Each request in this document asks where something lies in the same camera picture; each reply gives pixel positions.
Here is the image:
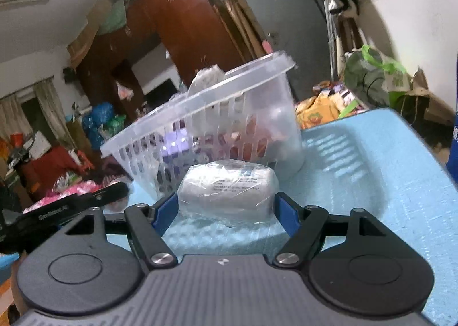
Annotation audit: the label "patterned curtain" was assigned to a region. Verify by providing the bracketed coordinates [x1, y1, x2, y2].
[0, 79, 69, 148]

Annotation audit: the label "pink cloth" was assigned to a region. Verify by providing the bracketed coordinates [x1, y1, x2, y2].
[23, 180, 108, 214]

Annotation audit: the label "metal crutches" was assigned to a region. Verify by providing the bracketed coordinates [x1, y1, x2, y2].
[322, 0, 342, 82]

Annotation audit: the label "fluorescent tube lamp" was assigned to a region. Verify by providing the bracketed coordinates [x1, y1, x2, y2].
[0, 0, 53, 9]

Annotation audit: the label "green and white bag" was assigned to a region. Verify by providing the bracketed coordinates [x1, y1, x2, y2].
[344, 44, 408, 107]

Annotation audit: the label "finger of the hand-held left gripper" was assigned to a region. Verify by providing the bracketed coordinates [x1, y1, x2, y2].
[88, 182, 129, 209]

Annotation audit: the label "green cloth bundle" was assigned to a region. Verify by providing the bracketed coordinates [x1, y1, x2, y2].
[97, 0, 155, 35]

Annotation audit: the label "brown wooden wardrobe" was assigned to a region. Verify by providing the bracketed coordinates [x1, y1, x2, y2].
[68, 0, 247, 109]

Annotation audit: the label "blue plastic bag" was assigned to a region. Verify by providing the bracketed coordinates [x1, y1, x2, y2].
[82, 102, 119, 150]

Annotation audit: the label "leaning wooden boards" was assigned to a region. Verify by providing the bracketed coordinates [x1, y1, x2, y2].
[213, 0, 273, 66]

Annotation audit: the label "red cloth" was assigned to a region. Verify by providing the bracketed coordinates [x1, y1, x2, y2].
[19, 145, 91, 198]

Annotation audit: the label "white crumpled plastic bag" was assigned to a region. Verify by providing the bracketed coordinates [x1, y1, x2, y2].
[188, 64, 230, 98]

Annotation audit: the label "television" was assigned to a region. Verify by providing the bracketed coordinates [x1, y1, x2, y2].
[145, 77, 180, 107]

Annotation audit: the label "white plastic-wrapped packet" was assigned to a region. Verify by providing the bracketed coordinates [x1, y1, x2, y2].
[178, 160, 280, 222]

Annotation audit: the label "yellow printed cloth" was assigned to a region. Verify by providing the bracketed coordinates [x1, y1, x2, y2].
[295, 92, 345, 130]

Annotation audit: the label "grey door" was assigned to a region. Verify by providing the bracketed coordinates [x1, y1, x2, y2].
[220, 0, 335, 84]

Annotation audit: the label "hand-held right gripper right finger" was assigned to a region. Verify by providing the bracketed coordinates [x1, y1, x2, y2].
[272, 192, 388, 269]

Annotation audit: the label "translucent white plastic basket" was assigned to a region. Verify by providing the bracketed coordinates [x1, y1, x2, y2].
[101, 51, 305, 201]

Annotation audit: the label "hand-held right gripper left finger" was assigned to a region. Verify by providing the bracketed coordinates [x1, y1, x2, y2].
[66, 192, 179, 271]

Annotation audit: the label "light blue foam mat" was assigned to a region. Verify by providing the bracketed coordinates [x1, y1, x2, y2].
[107, 107, 458, 326]

